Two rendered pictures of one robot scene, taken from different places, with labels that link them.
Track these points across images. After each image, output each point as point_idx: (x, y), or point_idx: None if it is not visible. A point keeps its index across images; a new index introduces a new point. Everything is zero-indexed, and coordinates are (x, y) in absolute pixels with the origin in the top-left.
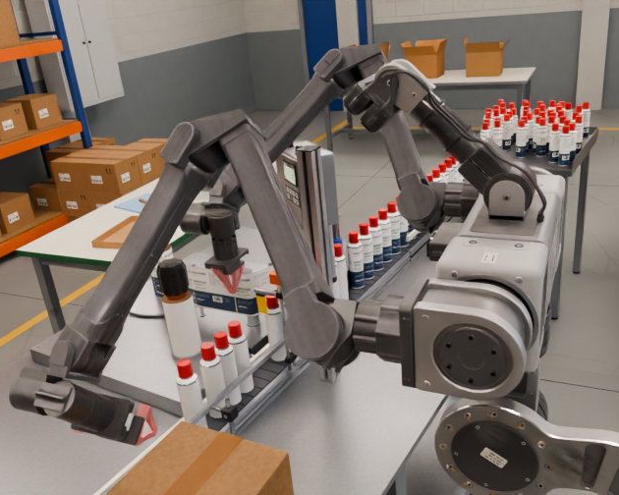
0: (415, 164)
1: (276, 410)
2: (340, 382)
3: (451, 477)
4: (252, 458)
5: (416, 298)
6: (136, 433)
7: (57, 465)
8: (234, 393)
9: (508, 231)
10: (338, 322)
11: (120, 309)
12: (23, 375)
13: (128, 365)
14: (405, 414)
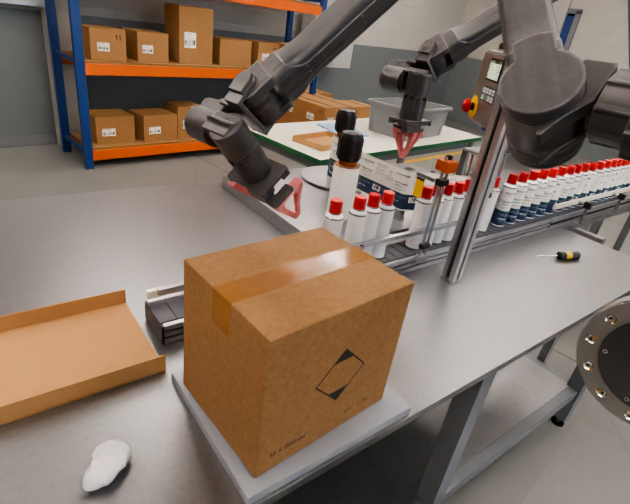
0: None
1: None
2: (458, 285)
3: (582, 377)
4: (377, 273)
5: None
6: (281, 198)
7: (209, 250)
8: (366, 251)
9: None
10: (585, 76)
11: (311, 62)
12: (203, 104)
13: (288, 208)
14: (513, 331)
